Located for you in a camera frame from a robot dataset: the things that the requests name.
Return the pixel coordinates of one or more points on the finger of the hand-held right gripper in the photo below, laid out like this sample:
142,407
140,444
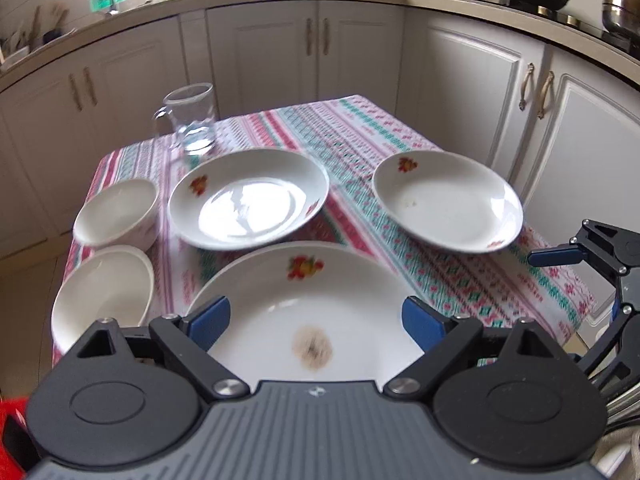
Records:
555,256
607,340

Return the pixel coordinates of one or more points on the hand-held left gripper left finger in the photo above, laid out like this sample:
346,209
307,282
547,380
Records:
210,322

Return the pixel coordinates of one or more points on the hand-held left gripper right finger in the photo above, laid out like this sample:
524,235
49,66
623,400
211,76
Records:
422,325

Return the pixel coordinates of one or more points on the large white floral plate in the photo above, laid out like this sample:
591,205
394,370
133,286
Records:
350,305

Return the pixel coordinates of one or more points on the white ceramic bowl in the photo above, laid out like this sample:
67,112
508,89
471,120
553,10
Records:
100,300
117,212

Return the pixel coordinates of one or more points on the clear glass mug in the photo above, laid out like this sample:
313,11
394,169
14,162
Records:
192,120

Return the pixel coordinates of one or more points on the red green patterned tablecloth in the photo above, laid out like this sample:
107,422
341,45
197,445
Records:
350,125

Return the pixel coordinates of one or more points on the red bag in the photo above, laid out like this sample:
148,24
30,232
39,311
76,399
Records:
12,425

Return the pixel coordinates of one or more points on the gas stove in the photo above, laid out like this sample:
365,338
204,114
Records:
570,20

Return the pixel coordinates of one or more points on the stainless steel pot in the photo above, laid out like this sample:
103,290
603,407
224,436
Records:
620,7

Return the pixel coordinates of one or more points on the white kitchen cabinets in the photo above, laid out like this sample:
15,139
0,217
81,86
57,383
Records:
360,55

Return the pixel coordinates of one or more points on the green dish soap bottle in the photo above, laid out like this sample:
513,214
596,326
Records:
102,2

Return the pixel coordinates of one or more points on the kitchen utensils in holder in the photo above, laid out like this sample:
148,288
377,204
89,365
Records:
45,25

